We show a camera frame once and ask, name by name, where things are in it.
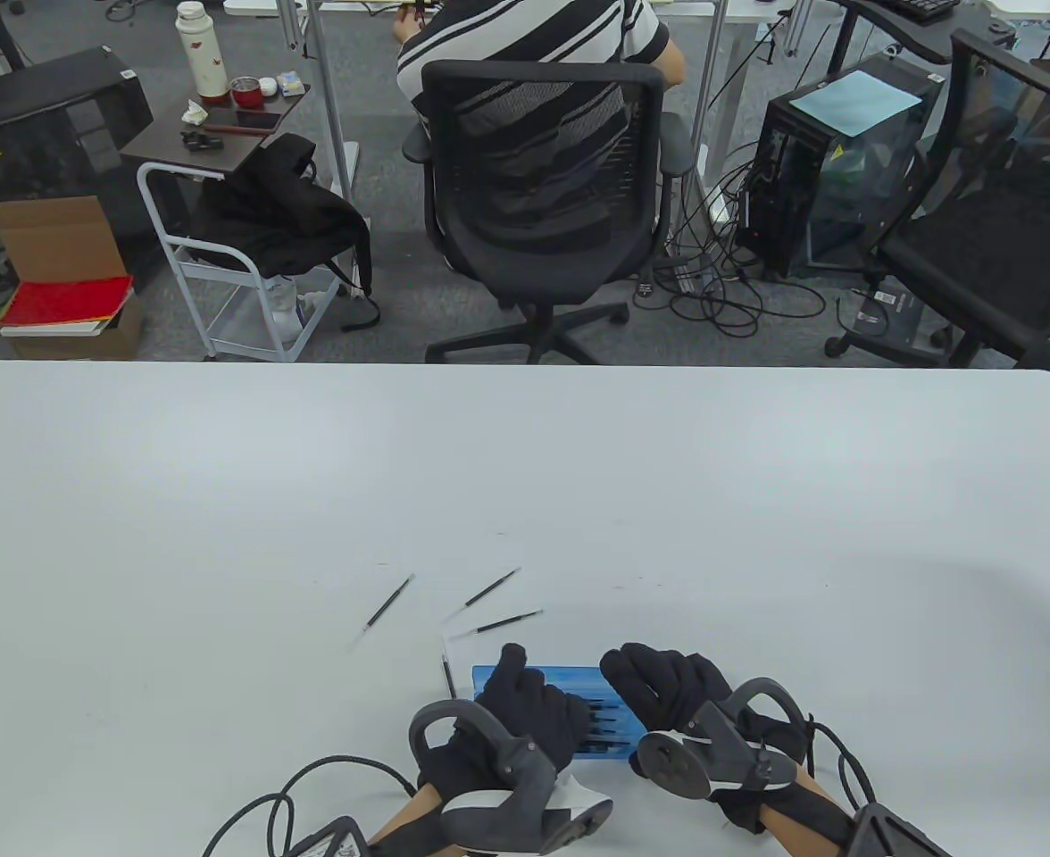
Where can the person's right hand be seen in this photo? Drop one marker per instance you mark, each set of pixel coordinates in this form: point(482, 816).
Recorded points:
point(659, 685)

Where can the person's left hand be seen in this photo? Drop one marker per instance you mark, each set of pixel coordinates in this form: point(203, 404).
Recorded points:
point(543, 714)

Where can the blue plastic stationery box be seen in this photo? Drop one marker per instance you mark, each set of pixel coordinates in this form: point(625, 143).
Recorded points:
point(570, 678)

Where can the pile of black pen refills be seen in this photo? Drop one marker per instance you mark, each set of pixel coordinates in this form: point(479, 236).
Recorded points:
point(605, 725)

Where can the pen refills group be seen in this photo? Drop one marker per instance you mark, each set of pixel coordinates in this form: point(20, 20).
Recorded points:
point(493, 587)

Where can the person's right forearm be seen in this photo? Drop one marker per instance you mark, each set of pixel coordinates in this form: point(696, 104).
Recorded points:
point(797, 835)

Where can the person's left forearm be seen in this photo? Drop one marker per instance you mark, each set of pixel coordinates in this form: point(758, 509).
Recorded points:
point(409, 826)

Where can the low cardboard box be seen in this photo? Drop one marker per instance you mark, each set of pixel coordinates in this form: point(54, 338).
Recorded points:
point(123, 335)

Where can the open cardboard box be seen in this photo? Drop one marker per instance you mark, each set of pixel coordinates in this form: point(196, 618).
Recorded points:
point(52, 241)

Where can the grey black hand controller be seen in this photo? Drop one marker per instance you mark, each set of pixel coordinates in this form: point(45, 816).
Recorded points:
point(507, 812)
point(677, 766)

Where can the black mesh office chair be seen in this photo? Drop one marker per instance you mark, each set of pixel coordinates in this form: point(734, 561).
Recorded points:
point(543, 259)

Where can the black floor device with label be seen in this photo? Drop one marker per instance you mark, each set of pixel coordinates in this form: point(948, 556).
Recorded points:
point(900, 312)

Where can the clear plastic bottle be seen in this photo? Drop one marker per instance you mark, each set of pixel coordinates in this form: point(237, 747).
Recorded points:
point(286, 303)

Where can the black glass-sided computer tower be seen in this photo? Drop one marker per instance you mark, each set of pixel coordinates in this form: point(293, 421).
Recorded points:
point(784, 178)

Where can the black mesh armchair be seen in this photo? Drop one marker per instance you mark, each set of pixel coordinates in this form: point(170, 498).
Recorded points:
point(980, 259)

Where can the black backpack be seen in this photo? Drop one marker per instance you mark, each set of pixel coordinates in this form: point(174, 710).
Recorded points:
point(279, 214)

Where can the light blue paper sheet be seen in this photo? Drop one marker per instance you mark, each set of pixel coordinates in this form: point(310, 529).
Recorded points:
point(855, 100)

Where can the white book stack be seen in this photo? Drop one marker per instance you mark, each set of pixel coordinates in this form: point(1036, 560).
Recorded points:
point(47, 330)

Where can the red folder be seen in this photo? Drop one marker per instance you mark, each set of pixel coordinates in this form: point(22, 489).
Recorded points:
point(65, 302)

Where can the white desk with metal legs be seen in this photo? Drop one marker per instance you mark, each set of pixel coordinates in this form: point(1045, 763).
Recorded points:
point(333, 89)

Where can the dark smartphone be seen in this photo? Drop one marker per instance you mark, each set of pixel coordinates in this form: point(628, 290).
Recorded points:
point(257, 119)

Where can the small black clip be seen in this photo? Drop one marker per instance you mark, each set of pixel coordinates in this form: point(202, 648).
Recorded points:
point(197, 140)

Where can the small blue yellow packet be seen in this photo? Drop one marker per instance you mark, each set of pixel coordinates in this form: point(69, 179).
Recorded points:
point(291, 83)

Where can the white cart with dark top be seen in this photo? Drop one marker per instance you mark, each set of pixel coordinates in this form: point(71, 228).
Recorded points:
point(159, 147)

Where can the red metal cup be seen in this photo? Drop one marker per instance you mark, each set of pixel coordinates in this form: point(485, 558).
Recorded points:
point(245, 92)

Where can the crumpled white tissue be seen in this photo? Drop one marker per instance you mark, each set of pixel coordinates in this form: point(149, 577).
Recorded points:
point(193, 112)

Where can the black desk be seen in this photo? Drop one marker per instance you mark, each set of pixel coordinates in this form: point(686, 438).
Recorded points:
point(891, 27)

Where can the black keyboard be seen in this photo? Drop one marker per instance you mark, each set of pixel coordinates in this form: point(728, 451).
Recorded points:
point(927, 7)

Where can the white thermos bottle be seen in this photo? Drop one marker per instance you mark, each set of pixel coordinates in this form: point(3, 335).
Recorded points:
point(201, 54)

